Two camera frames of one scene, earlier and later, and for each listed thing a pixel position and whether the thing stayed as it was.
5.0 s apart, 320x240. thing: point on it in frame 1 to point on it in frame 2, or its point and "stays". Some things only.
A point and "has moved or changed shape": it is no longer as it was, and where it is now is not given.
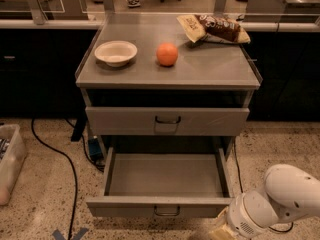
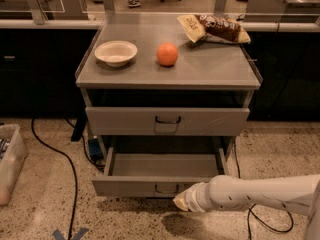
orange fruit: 167,54 stays
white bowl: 116,53 stays
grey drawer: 164,183 has moved or changed shape
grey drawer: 166,121 stays
